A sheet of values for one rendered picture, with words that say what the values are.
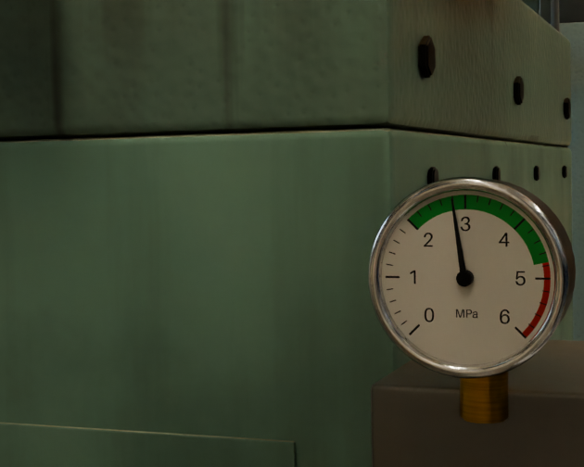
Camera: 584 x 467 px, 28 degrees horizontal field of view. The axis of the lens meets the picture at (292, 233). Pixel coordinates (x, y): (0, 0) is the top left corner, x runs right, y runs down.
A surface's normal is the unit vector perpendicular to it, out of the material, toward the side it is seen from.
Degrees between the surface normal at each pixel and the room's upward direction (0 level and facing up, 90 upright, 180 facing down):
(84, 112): 90
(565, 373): 0
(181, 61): 90
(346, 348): 90
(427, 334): 90
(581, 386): 0
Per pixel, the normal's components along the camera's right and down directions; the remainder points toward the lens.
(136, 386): -0.34, 0.06
